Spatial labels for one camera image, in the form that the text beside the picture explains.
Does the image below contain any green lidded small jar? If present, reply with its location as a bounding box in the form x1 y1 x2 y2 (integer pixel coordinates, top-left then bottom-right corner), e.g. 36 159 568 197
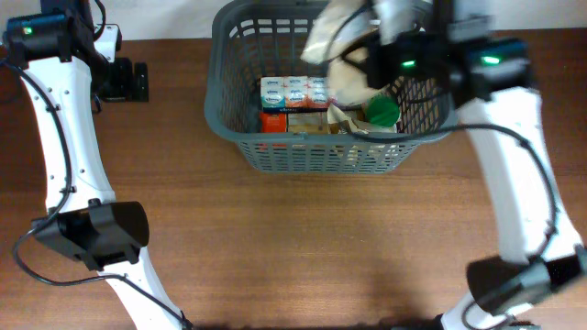
364 95 401 127

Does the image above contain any cream plastic bag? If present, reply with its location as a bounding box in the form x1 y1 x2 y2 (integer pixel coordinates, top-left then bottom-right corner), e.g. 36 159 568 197
300 0 382 105

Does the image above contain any brown white snack bag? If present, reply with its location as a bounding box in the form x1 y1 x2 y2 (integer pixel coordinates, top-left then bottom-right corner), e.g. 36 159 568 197
321 105 400 135

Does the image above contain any orange spaghetti packet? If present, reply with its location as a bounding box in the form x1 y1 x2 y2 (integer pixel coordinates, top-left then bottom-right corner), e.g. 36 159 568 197
260 112 329 134

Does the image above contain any multicolour tissue pocket pack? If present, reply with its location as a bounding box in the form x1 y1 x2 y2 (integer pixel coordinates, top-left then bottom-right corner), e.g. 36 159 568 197
260 76 331 114

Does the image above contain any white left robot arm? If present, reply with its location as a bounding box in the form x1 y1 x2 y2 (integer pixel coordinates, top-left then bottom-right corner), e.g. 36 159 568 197
4 0 191 329

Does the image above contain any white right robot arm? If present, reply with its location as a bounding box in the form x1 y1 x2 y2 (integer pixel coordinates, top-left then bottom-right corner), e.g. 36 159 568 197
360 1 586 329

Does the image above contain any grey plastic mesh basket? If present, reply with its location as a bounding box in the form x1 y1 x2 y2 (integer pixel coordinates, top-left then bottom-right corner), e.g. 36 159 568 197
204 0 461 175

